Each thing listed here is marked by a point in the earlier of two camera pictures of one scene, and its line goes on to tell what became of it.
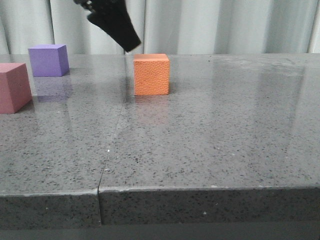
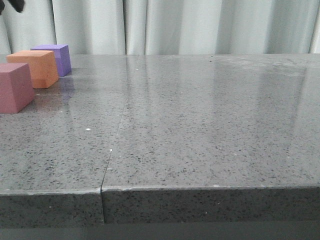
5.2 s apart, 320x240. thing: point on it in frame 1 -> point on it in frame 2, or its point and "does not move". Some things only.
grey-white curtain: [167, 27] does not move
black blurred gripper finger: [111, 16] -> [18, 5]
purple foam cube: [49, 60] does not move
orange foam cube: [151, 74] -> [42, 65]
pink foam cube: [15, 90] does not move
